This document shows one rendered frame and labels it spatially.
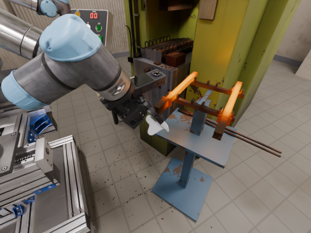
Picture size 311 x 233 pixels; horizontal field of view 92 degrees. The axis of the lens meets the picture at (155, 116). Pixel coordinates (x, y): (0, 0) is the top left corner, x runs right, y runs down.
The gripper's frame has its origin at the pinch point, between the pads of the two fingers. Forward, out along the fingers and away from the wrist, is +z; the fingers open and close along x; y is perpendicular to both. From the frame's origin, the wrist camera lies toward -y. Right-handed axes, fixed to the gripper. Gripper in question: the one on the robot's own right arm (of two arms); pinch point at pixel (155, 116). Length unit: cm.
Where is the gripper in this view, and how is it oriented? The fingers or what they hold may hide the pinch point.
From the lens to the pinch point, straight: 51.2
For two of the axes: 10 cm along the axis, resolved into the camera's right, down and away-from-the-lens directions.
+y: -7.0, 7.1, -0.4
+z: 3.6, 4.0, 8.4
